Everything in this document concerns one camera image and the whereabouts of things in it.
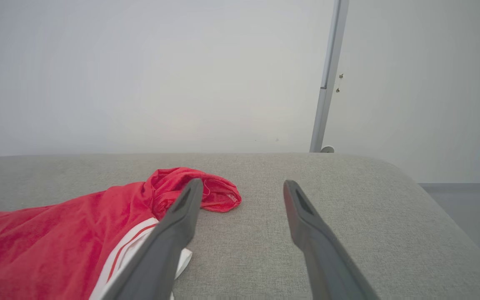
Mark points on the grey metal post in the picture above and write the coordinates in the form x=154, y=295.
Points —
x=327, y=75

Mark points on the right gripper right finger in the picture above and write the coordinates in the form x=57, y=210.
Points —
x=319, y=254

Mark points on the red white basketball jersey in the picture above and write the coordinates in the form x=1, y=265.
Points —
x=56, y=237

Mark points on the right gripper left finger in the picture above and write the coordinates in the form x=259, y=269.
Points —
x=173, y=233

